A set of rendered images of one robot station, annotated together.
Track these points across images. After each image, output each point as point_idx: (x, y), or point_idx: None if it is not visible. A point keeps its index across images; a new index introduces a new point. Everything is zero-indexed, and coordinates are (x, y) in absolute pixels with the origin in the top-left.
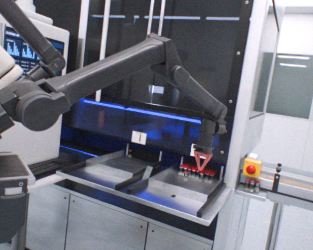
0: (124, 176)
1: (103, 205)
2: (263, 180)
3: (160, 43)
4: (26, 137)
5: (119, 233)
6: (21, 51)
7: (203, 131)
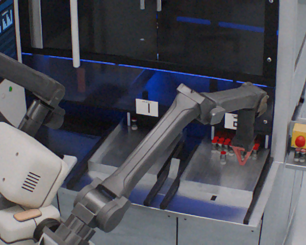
0: (146, 178)
1: None
2: None
3: (194, 106)
4: None
5: (139, 225)
6: None
7: (241, 123)
